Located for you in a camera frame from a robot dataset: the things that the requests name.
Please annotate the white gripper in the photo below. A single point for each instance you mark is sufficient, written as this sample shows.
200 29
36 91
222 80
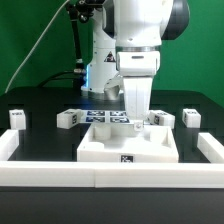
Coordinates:
137 70

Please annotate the white sheet with AprilTags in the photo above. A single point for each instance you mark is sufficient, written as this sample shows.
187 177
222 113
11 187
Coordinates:
105 116

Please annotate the white square tabletop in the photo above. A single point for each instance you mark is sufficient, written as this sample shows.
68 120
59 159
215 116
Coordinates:
121 143

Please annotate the white U-shaped obstacle fence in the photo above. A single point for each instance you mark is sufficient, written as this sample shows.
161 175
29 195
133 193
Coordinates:
103 175

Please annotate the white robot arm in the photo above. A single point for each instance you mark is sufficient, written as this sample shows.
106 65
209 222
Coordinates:
127 37

